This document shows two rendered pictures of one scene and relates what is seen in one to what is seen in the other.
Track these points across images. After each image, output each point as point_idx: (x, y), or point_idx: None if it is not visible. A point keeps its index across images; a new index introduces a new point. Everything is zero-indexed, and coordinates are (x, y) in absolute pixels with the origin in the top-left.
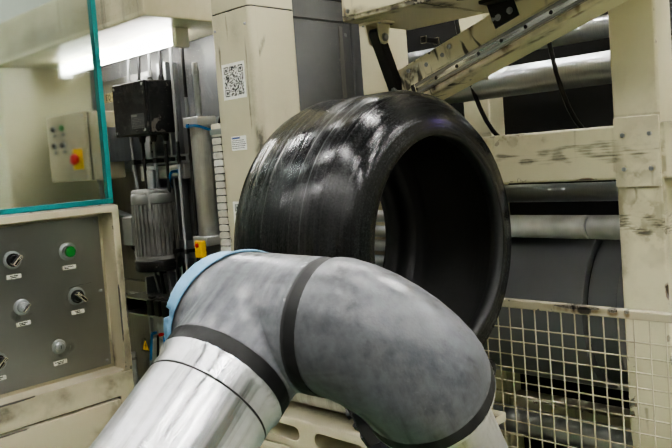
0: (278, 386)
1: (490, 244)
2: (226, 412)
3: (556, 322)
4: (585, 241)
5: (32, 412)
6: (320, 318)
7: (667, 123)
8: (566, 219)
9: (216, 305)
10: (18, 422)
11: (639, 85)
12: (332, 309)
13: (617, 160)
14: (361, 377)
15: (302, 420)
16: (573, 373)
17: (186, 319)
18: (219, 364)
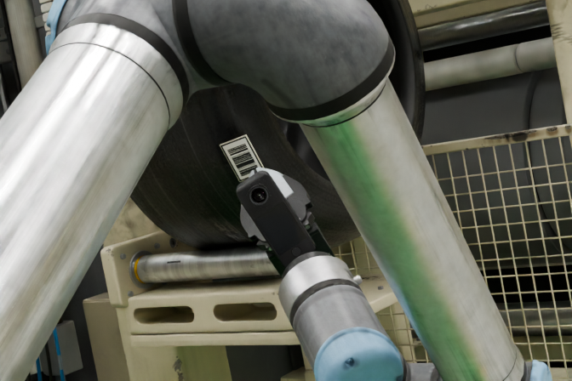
0: (176, 65)
1: (399, 75)
2: (129, 77)
3: (495, 182)
4: (518, 79)
5: None
6: None
7: None
8: (492, 53)
9: None
10: None
11: None
12: None
13: None
14: (259, 31)
15: (195, 294)
16: (524, 247)
17: (72, 17)
18: (116, 39)
